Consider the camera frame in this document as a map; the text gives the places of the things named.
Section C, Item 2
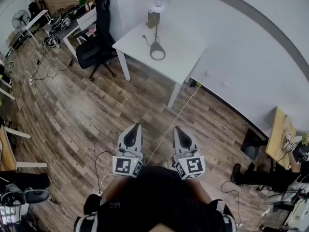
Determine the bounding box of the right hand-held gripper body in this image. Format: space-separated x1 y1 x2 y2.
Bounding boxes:
173 149 206 180

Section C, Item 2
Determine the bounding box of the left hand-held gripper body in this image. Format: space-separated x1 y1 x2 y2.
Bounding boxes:
112 147 145 178

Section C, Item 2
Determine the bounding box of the person's left forearm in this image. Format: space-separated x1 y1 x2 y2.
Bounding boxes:
105 175 128 203

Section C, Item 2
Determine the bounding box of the person's right forearm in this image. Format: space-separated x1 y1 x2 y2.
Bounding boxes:
192 176 213 204

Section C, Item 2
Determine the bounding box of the light wooden table top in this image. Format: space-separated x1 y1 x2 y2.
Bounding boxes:
265 106 298 171

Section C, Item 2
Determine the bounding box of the wooden table with white legs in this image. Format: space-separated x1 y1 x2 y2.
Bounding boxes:
0 124 48 173

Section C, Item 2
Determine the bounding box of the white drawer desk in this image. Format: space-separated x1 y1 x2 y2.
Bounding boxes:
43 5 98 60

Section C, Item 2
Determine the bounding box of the person's black clothing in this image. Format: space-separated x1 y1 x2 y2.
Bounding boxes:
73 165 237 232

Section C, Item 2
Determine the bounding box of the black monitor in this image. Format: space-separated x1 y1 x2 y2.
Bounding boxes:
240 128 269 160

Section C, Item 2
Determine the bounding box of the grey black device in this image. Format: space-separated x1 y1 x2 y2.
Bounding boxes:
0 188 50 209

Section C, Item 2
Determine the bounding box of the black bag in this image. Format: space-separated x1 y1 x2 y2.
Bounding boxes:
0 172 51 190

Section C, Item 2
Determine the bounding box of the black office chair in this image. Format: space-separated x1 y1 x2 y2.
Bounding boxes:
75 0 119 82

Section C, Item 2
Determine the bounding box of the black standing fan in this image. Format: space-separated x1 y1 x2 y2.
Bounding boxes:
12 10 32 30

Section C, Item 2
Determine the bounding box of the right hand-held gripper camera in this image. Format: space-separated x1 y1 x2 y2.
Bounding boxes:
180 149 201 159

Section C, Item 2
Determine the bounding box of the hand-held gripper camera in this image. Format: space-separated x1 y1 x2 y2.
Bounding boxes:
116 147 143 159
180 149 201 159

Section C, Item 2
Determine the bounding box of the left hand-held gripper camera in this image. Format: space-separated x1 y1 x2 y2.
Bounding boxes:
116 147 143 159

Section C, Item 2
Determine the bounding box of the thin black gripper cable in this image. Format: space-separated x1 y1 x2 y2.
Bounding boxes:
94 150 119 193

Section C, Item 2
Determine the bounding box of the white cable with adapter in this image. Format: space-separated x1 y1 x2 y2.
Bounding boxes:
96 173 114 195

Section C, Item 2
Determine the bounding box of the long white floor cable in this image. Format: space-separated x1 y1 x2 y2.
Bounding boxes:
144 84 202 166

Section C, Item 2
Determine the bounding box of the black floor cable with adapter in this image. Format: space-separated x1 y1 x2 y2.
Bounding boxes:
30 41 74 82

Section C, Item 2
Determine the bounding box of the black tangled cable bundle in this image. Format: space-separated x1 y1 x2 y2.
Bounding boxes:
43 34 60 49

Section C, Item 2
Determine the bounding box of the pile of cables and devices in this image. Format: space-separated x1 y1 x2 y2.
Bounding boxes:
49 11 73 33

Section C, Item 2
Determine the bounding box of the white frame side table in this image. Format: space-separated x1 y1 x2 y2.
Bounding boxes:
25 9 52 44

